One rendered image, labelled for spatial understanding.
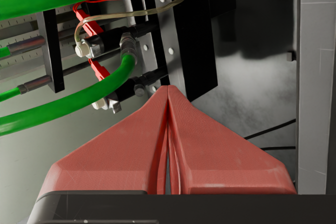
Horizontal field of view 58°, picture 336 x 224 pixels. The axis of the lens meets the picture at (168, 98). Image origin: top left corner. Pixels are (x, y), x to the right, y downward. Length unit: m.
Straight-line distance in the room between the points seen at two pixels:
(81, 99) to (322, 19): 0.26
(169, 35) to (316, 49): 0.21
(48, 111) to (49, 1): 0.08
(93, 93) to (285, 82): 0.38
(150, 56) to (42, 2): 0.31
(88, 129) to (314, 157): 0.54
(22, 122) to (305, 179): 0.37
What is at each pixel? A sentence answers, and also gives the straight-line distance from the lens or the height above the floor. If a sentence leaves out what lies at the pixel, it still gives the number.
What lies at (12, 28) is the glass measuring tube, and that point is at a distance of 0.65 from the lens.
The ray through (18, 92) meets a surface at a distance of 0.61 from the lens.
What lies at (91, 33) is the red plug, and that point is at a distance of 0.45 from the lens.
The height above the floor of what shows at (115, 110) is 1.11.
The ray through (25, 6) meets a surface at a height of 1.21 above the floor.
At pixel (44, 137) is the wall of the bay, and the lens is 0.75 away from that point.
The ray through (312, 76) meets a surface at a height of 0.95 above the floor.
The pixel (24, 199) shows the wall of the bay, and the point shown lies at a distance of 0.80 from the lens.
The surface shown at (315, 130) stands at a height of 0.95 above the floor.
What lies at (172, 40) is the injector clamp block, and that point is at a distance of 0.47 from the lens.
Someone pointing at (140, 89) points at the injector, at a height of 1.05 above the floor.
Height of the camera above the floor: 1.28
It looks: 34 degrees down
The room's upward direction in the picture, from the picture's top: 119 degrees counter-clockwise
